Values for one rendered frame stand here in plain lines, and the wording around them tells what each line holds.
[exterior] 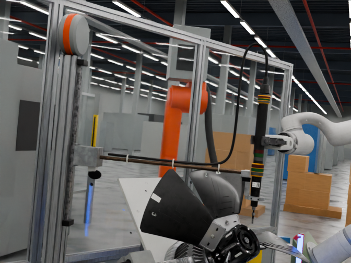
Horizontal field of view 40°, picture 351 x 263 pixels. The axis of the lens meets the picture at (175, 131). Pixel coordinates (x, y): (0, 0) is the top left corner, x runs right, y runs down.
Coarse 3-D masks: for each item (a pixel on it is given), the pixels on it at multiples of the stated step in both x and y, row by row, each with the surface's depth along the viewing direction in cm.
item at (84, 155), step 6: (78, 144) 182; (72, 150) 180; (78, 150) 178; (84, 150) 178; (90, 150) 177; (96, 150) 177; (102, 150) 182; (72, 156) 180; (78, 156) 178; (84, 156) 178; (90, 156) 177; (96, 156) 177; (72, 162) 180; (78, 162) 178; (84, 162) 178; (90, 162) 177; (96, 162) 177
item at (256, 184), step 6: (264, 78) 170; (264, 84) 169; (264, 90) 169; (252, 180) 170; (258, 180) 169; (252, 186) 170; (258, 186) 169; (252, 192) 170; (258, 192) 169; (252, 204) 170
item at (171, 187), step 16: (176, 176) 158; (160, 192) 154; (176, 192) 156; (192, 192) 159; (160, 208) 153; (176, 208) 155; (192, 208) 158; (144, 224) 150; (160, 224) 153; (176, 224) 155; (192, 224) 157; (208, 224) 159; (192, 240) 158
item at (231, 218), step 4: (228, 216) 172; (232, 216) 171; (236, 216) 171; (216, 220) 172; (220, 220) 171; (224, 220) 171; (228, 220) 171; (232, 220) 170; (236, 220) 170; (220, 224) 170; (224, 224) 170; (228, 224) 169; (232, 224) 169; (236, 224) 169; (228, 228) 168
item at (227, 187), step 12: (192, 180) 184; (204, 180) 183; (216, 180) 183; (228, 180) 183; (240, 180) 184; (204, 192) 180; (216, 192) 179; (228, 192) 179; (240, 192) 179; (204, 204) 177; (216, 204) 176; (228, 204) 175; (240, 204) 174; (216, 216) 172
